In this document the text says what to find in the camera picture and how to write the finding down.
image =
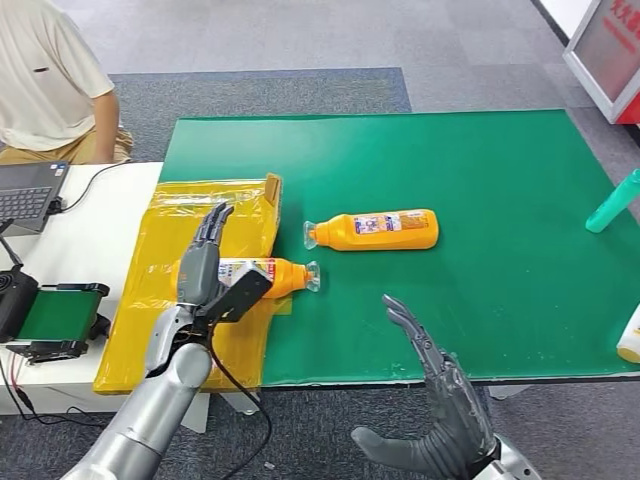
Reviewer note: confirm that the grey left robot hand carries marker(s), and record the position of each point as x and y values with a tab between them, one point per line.
200	272

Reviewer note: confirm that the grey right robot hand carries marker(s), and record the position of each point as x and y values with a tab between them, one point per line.
455	417

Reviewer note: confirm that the orange bottle with clear cap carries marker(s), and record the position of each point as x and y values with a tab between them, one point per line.
380	232
287	278

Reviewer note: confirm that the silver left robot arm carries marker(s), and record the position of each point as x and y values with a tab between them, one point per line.
155	404

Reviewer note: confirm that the white and yellow bottle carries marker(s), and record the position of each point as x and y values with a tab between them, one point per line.
631	338

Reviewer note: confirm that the teal plastic bottle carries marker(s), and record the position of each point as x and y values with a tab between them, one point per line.
612	204

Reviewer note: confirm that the yellow plastic wrapped sheet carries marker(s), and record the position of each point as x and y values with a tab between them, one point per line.
164	232

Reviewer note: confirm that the white table foot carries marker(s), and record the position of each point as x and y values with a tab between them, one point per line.
242	403
507	391

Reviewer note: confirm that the small green conveyor belt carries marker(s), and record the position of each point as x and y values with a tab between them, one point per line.
55	316

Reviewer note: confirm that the grey laptop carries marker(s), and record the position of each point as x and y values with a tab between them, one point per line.
27	195

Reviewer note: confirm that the green table mat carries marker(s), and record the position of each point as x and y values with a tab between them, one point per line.
475	172

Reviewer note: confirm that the black box device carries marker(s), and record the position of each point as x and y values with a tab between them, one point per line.
15	301

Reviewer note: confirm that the seated person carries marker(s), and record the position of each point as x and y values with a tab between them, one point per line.
45	86

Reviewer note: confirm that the white red sign stand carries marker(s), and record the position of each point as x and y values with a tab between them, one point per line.
605	53

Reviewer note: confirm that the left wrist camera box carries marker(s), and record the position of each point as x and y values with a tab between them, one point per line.
240	291

